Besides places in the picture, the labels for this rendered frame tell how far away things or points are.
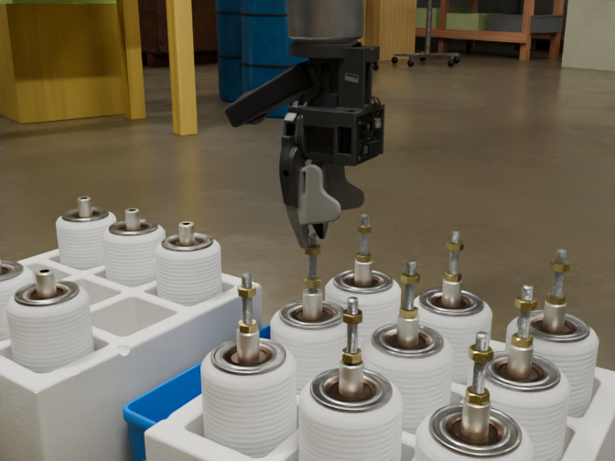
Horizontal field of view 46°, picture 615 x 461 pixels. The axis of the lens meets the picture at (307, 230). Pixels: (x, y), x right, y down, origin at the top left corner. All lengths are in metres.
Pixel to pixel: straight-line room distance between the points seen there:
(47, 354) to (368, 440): 0.43
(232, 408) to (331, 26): 0.37
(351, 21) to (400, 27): 6.74
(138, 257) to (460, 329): 0.52
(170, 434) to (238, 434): 0.07
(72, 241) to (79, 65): 2.75
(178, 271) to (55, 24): 2.92
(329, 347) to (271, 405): 0.11
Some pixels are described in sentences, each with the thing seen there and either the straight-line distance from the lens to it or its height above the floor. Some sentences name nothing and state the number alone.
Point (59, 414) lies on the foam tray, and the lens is 0.90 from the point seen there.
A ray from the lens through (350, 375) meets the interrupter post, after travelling 0.65.
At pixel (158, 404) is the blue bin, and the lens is 0.96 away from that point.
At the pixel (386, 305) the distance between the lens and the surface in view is 0.88.
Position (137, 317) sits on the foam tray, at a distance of 1.09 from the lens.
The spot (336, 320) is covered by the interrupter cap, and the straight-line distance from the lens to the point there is 0.80.
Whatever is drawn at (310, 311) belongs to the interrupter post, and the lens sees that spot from 0.80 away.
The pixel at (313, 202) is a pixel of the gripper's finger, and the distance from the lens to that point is 0.74.
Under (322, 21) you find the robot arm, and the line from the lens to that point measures 0.70.
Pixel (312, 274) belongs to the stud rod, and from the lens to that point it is 0.79.
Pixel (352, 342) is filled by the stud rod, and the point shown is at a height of 0.30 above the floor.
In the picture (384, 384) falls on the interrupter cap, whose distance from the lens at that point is 0.68.
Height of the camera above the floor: 0.59
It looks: 18 degrees down
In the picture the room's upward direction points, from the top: straight up
